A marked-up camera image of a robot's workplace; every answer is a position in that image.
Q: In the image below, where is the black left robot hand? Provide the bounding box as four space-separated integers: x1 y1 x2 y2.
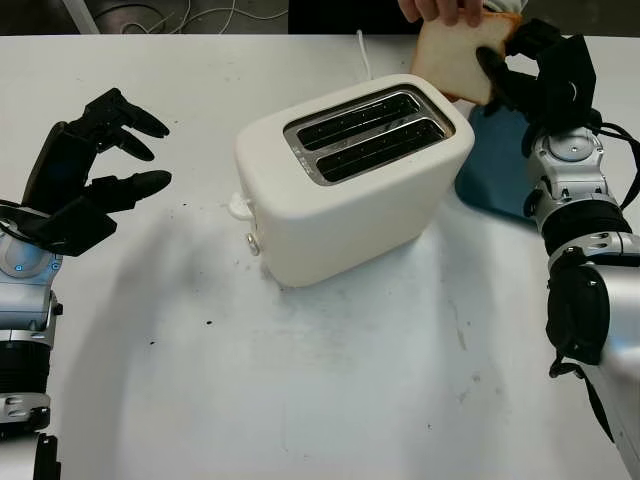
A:
22 88 173 217

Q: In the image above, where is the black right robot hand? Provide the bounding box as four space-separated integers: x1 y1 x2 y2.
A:
474 18 599 137

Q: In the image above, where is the bare person hand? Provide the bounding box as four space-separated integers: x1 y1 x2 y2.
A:
398 0 486 28

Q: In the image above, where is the toast slice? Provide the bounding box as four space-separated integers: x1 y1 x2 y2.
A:
410 12 524 106

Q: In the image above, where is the light sleeved person forearm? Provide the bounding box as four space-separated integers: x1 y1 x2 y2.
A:
482 0 527 14

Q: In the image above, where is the cream white toaster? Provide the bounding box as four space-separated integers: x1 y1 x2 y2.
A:
227 73 476 289

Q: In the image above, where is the blue plastic tray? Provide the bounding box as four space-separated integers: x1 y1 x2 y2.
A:
453 102 545 230

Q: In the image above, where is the white table leg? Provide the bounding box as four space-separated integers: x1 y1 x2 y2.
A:
63 0 102 35

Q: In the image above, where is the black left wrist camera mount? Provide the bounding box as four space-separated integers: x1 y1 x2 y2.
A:
0 196 117 259

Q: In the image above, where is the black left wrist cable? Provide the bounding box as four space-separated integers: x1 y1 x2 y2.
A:
0 199 37 242

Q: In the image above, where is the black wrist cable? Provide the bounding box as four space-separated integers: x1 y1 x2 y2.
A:
0 199 37 242
589 112 640 212

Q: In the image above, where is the white toaster power cord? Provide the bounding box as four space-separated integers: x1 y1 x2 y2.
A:
354 28 374 82

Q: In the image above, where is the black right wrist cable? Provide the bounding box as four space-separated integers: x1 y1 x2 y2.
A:
589 112 640 212

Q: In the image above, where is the white floor cable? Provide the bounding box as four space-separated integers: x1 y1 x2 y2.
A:
94 0 291 35

